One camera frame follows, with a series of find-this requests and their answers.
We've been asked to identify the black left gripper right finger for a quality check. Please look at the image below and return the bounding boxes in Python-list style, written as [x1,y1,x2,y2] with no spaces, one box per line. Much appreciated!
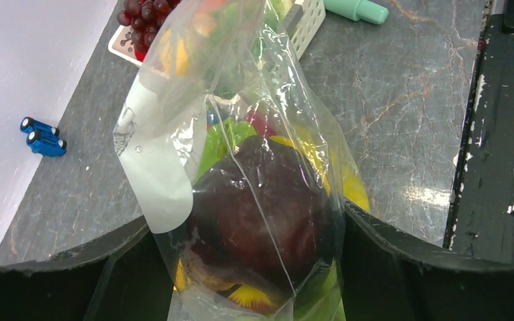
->
[341,201,514,320]

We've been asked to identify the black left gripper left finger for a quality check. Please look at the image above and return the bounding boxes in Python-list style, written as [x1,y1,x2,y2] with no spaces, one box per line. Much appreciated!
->
[0,218,173,320]

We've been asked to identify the purple fake sweet potato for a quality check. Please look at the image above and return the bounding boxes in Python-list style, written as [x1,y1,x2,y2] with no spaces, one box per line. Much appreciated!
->
[186,136,335,297]

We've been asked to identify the clear zip top bag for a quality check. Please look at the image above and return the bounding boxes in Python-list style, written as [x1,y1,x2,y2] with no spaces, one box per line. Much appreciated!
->
[113,1,369,320]

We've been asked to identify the dark red fake grapes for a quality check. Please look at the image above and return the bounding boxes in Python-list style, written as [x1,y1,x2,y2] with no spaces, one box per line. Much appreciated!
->
[116,0,181,59]

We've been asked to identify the blue toy car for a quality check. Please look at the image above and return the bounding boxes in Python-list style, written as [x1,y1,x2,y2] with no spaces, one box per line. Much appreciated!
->
[19,116,67,157]

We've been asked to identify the white plastic basket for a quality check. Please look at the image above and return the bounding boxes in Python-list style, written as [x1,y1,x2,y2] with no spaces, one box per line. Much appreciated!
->
[107,0,326,67]

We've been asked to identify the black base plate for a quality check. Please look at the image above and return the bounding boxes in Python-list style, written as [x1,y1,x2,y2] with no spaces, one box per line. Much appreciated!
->
[443,1,514,264]

